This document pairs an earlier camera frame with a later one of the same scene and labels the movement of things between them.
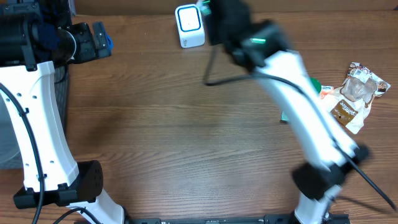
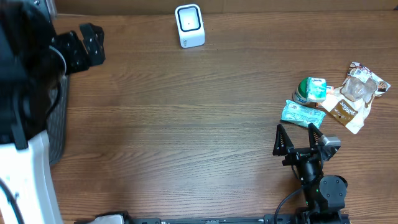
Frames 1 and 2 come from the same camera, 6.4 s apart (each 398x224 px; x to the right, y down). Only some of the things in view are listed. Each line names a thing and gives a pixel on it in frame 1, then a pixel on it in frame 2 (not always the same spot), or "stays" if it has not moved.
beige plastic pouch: (351, 102) stays
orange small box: (324, 90) stays
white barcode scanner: (190, 25) stays
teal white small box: (205, 9) -> (316, 89)
